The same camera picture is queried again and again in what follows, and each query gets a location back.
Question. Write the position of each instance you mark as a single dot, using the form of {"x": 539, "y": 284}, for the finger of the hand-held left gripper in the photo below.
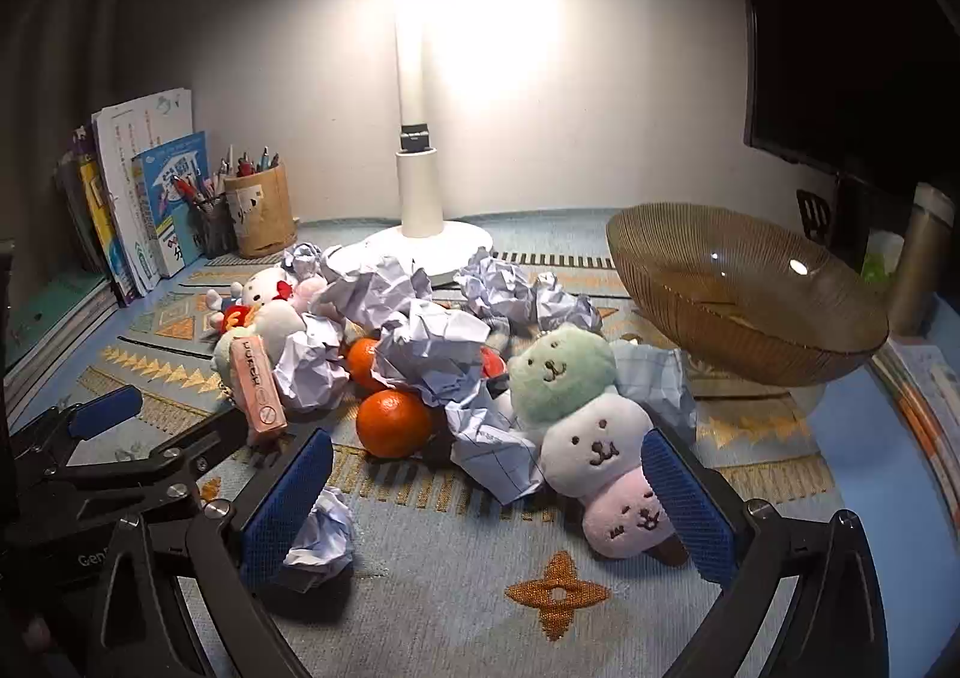
{"x": 165, "y": 457}
{"x": 105, "y": 415}

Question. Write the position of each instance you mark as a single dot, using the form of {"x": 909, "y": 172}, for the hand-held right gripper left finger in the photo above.
{"x": 289, "y": 505}

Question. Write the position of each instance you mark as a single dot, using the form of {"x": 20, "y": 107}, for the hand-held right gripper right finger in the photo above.
{"x": 686, "y": 505}

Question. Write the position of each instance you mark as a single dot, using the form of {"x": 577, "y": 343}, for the pink eraser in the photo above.
{"x": 259, "y": 393}

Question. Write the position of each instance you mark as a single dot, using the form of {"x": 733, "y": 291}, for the orange mandarin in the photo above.
{"x": 364, "y": 363}
{"x": 394, "y": 423}

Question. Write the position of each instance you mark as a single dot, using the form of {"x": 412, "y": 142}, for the white kitty plush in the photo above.
{"x": 259, "y": 292}

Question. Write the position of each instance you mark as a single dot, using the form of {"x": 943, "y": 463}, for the amber ribbed glass bowl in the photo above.
{"x": 750, "y": 318}

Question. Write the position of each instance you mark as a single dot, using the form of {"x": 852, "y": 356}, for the crumpled white paper ball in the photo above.
{"x": 330, "y": 520}

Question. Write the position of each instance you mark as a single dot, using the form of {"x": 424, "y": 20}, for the green cover notebook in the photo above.
{"x": 52, "y": 318}

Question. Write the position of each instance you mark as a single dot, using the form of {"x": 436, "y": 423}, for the three-colour dango plush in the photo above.
{"x": 592, "y": 445}

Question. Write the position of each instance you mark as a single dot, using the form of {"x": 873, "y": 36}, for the cream plush toy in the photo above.
{"x": 274, "y": 333}

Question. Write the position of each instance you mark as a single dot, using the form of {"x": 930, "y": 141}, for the patterned woven table mat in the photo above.
{"x": 450, "y": 573}

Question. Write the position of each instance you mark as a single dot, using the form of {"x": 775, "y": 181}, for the yellow book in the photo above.
{"x": 94, "y": 205}

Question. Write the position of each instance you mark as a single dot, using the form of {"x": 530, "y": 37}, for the pile of crumpled paper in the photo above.
{"x": 431, "y": 348}

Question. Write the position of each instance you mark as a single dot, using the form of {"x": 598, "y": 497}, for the black mesh pen holder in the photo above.
{"x": 214, "y": 228}

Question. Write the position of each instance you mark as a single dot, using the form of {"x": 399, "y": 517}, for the pink plush toy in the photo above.
{"x": 309, "y": 288}

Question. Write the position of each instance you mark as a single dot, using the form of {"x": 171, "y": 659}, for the bunch of pens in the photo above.
{"x": 251, "y": 162}
{"x": 191, "y": 189}

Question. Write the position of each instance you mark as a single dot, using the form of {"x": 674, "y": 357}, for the red snack packet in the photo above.
{"x": 491, "y": 361}

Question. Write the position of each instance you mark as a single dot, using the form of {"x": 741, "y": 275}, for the blue cover book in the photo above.
{"x": 176, "y": 183}

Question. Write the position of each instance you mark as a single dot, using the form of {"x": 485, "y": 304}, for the wooden pen holder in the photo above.
{"x": 262, "y": 213}

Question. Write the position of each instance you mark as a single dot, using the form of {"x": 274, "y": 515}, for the purple book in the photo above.
{"x": 71, "y": 160}

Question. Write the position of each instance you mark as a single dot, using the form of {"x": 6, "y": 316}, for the green white packet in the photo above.
{"x": 877, "y": 262}

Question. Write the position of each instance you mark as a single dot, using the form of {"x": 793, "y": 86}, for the white desk lamp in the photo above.
{"x": 416, "y": 198}

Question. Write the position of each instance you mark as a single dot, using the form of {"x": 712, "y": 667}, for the olive metal flask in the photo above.
{"x": 926, "y": 258}

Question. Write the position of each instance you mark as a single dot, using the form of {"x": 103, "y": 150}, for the grey curtain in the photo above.
{"x": 60, "y": 48}

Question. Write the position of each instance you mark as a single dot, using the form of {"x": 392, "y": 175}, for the black clip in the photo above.
{"x": 414, "y": 138}

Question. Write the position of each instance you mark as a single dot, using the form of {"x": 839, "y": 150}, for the dark monitor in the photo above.
{"x": 862, "y": 48}

